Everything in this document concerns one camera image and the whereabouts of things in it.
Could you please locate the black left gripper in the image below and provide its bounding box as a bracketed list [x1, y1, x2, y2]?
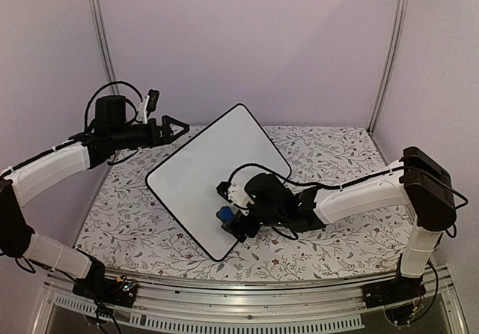
[111, 115, 189, 151]

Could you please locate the blue whiteboard eraser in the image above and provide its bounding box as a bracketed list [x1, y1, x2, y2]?
[216, 206, 234, 223]

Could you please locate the white whiteboard black frame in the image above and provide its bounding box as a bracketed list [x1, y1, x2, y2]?
[145, 103, 292, 262]

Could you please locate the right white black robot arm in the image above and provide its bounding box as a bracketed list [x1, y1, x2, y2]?
[216, 147, 469, 301]

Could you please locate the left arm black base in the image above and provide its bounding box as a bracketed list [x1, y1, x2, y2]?
[73, 256, 138, 308]

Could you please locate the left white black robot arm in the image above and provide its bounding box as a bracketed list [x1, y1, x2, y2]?
[1, 115, 189, 300]

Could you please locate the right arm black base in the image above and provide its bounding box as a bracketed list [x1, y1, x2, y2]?
[361, 272, 426, 327]

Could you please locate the floral patterned table mat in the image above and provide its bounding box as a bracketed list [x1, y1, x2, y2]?
[75, 127, 411, 282]

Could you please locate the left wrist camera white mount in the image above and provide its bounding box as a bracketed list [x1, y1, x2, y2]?
[85, 82, 161, 133]

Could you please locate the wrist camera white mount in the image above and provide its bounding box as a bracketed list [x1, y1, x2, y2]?
[216, 163, 293, 215]
[85, 82, 161, 133]

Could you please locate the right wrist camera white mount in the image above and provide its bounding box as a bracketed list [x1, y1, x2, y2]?
[216, 163, 293, 215]

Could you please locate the left aluminium corner post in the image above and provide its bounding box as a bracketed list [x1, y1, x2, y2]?
[88, 0, 117, 82]

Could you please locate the aluminium corner post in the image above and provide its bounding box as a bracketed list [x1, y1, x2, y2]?
[367, 0, 409, 136]
[88, 0, 117, 82]

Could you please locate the aluminium front rail frame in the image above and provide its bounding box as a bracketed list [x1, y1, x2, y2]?
[32, 266, 472, 333]

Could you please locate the right aluminium corner post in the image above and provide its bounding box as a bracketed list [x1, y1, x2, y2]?
[367, 0, 409, 136]

